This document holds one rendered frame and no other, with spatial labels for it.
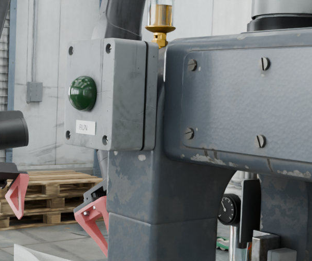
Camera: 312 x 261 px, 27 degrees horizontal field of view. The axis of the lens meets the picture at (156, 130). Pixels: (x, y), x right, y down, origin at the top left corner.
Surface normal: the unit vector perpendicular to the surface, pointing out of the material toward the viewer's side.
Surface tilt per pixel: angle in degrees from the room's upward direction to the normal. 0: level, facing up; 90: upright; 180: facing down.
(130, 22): 69
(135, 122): 90
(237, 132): 90
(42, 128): 90
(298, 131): 90
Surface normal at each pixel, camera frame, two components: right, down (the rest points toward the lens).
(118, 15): 0.50, -0.31
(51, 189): 0.56, 0.07
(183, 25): -0.79, 0.00
